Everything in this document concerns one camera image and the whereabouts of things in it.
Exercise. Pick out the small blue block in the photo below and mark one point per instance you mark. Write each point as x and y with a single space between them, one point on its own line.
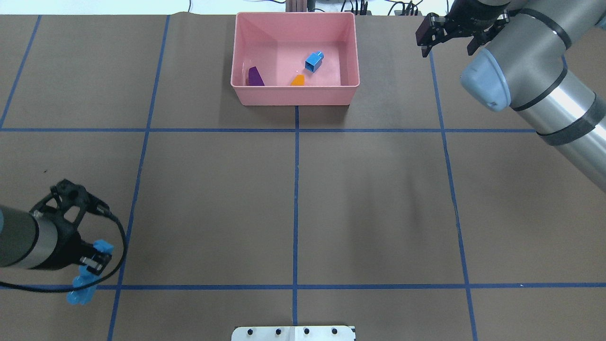
314 61

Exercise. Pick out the long blue block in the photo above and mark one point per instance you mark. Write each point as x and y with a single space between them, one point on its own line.
88 274

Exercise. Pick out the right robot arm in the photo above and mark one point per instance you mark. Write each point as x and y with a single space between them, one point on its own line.
518 48

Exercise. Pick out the orange block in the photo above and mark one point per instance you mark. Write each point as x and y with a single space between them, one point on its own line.
299 80

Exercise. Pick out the purple block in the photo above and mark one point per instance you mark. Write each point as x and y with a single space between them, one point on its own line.
254 77

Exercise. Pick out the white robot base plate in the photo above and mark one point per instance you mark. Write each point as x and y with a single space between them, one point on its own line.
294 333

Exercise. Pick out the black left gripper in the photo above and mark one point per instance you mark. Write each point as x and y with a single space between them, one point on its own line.
65 251

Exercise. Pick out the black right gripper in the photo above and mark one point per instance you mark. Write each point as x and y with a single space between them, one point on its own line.
479 10

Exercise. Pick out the pink plastic box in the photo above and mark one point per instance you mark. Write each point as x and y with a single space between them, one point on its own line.
278 44

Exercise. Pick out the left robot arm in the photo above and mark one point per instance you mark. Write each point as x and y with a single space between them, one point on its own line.
46 237

